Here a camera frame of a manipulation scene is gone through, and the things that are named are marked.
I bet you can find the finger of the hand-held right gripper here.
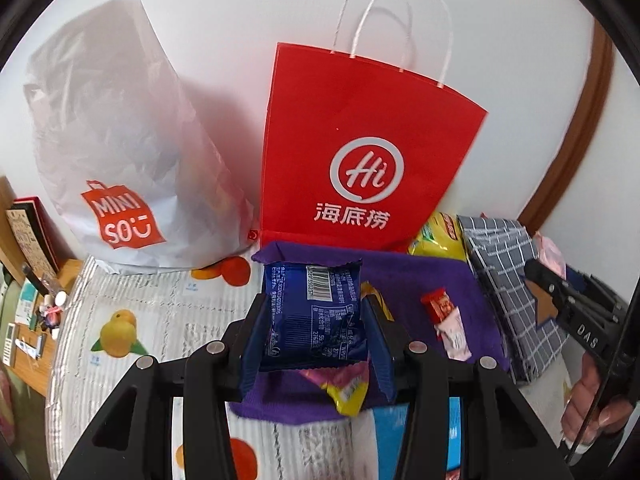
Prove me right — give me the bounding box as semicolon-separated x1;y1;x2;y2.
522;259;571;311

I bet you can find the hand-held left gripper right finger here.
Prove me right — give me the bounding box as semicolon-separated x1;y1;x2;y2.
362;296;573;480

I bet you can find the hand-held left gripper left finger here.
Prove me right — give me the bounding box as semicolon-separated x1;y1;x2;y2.
57;292;271;480

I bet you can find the pink round snack packet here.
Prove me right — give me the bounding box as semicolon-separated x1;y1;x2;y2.
532;232;568;281

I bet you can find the purple snack packet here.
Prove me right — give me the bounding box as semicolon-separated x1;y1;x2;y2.
300;365;371;417

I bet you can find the yellow snack packet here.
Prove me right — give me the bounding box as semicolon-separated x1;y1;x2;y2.
360;282;396;321

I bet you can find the red snack packet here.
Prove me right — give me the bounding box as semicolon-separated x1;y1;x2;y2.
421;287;453;326

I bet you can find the white pink small packet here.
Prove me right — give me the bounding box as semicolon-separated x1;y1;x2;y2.
434;308;473;361

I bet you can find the blue snack packet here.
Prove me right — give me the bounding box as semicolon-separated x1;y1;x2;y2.
251;252;371;373

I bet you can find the person's right hand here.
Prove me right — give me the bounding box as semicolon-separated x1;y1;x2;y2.
560;355;636;446

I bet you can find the grey checked star cloth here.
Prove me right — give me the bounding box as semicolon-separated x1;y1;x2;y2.
457;214;571;386

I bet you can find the purple towel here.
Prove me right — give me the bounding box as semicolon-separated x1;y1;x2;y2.
227;241;511;426

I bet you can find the blue tissue pack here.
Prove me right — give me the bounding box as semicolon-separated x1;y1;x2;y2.
372;397;463;471

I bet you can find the yellow snack bag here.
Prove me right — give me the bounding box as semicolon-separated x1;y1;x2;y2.
407;211;468;261

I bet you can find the fruit print tablecloth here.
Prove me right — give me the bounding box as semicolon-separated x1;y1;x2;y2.
45;255;573;480

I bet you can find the red paper bag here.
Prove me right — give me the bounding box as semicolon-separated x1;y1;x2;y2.
259;0;488;253

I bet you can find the blue white small box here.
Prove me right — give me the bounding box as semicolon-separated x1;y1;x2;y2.
17;280;51;331

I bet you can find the wooden bedside table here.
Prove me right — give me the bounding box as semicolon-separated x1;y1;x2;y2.
0;175;83;401

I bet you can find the white plastic shopping bag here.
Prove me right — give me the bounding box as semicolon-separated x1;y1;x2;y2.
22;0;258;276

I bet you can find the white remote control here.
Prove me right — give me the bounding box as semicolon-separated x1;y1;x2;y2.
0;324;21;365

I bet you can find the brown patterned book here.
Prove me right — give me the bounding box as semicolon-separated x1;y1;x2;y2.
6;195;61;276

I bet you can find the brown wooden door frame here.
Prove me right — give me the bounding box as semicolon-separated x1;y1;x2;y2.
517;20;615;233

